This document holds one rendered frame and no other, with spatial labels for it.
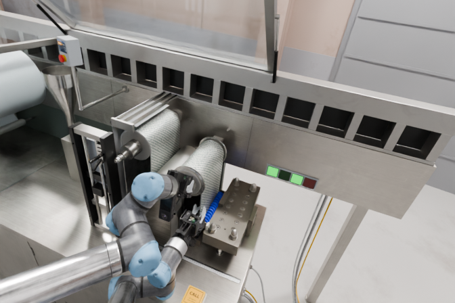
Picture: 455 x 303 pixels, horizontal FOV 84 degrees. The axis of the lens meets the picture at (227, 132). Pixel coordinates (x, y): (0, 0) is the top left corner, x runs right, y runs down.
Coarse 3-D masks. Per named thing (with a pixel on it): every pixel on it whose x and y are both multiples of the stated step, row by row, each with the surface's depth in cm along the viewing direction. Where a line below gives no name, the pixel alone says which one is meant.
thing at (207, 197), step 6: (216, 174) 118; (216, 180) 121; (210, 186) 113; (216, 186) 124; (204, 192) 107; (210, 192) 116; (216, 192) 128; (204, 198) 110; (210, 198) 119; (204, 204) 113; (210, 204) 123
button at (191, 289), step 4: (188, 288) 99; (192, 288) 99; (196, 288) 99; (188, 292) 97; (192, 292) 97; (196, 292) 98; (200, 292) 98; (204, 292) 98; (184, 296) 96; (188, 296) 96; (192, 296) 96; (196, 296) 96; (200, 296) 97; (184, 300) 95; (188, 300) 95; (192, 300) 95; (196, 300) 95; (200, 300) 95
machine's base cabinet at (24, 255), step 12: (264, 216) 144; (0, 228) 126; (0, 240) 134; (12, 240) 127; (24, 240) 122; (0, 252) 143; (12, 252) 136; (24, 252) 129; (36, 252) 124; (48, 252) 118; (0, 264) 154; (12, 264) 145; (24, 264) 138; (36, 264) 131; (0, 276) 166; (96, 288) 117; (60, 300) 144; (72, 300) 137; (84, 300) 131; (96, 300) 124; (108, 300) 119
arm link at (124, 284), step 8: (112, 280) 86; (120, 280) 86; (128, 280) 85; (136, 280) 87; (112, 288) 84; (120, 288) 79; (128, 288) 79; (136, 288) 84; (112, 296) 74; (120, 296) 73; (128, 296) 74; (136, 296) 86
